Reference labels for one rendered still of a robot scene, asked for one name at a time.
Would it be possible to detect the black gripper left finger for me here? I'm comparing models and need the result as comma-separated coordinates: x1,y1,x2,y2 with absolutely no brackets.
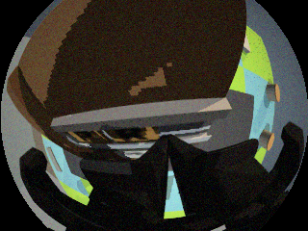
80,135,169,219

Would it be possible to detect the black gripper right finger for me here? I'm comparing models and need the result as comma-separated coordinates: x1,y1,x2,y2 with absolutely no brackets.
167,134,259,216

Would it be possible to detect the brown letter tile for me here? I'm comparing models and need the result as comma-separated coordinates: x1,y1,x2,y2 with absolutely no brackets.
68,131,112,143
104,126,159,143

